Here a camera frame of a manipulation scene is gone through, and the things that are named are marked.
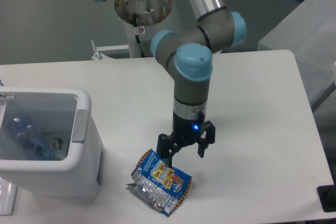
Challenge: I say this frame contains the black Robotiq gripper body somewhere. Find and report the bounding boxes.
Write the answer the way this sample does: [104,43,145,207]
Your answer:
[171,111,205,153]

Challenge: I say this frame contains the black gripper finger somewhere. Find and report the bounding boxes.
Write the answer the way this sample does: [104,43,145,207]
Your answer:
[196,121,216,158]
[156,134,175,168]

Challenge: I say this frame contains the blue snack wrapper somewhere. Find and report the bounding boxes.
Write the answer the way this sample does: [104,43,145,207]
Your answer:
[127,149,192,217]

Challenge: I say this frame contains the crushed clear plastic bottle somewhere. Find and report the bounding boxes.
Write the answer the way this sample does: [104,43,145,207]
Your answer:
[8,114,56,161]

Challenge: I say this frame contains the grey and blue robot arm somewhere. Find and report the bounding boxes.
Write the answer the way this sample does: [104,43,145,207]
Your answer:
[95,0,247,165]

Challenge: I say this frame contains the white plastic trash can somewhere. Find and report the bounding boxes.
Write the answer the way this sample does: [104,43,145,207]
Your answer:
[1,87,104,196]

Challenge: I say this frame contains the crumpled white trash piece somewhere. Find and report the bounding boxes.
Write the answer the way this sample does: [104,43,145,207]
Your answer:
[43,133,68,161]

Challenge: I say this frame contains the black device at table edge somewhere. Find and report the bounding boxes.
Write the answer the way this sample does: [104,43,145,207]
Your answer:
[317,185,335,212]

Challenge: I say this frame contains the grey covered side table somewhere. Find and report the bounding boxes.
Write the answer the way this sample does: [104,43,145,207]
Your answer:
[257,0,335,105]

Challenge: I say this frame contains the white pedestal foot frame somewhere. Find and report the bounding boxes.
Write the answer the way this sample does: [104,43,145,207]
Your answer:
[91,40,130,60]

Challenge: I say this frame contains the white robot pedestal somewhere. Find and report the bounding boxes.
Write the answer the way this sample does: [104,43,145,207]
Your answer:
[114,0,173,58]

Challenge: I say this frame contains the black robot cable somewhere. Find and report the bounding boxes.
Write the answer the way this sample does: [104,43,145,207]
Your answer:
[132,13,145,58]

